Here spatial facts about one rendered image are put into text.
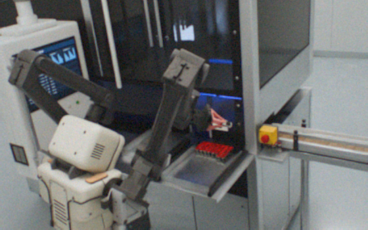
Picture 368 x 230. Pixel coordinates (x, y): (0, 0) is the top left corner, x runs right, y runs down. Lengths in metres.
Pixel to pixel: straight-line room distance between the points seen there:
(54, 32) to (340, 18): 4.93
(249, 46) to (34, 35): 1.06
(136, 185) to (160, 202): 1.34
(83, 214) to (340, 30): 5.61
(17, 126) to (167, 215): 1.07
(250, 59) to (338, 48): 4.80
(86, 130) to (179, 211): 1.34
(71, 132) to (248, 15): 0.90
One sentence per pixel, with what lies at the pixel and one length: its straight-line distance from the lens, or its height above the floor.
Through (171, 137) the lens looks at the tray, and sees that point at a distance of 2.25.
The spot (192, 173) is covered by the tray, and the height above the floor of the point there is 0.88.
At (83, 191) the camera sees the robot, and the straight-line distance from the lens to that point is 1.28.
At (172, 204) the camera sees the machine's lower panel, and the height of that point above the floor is 0.41.
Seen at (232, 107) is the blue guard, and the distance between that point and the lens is 1.95.
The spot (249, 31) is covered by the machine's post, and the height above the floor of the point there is 1.50.
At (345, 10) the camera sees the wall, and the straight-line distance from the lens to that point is 6.43.
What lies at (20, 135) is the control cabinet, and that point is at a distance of 2.19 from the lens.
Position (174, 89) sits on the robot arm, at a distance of 1.07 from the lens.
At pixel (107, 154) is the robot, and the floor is 1.28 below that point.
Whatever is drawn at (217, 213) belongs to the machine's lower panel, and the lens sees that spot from 2.36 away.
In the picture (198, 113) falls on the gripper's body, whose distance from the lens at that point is 1.52.
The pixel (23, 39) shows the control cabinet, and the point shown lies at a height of 1.53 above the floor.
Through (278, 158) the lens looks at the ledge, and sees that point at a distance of 2.00.
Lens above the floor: 1.90
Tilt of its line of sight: 23 degrees down
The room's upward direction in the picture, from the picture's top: 6 degrees counter-clockwise
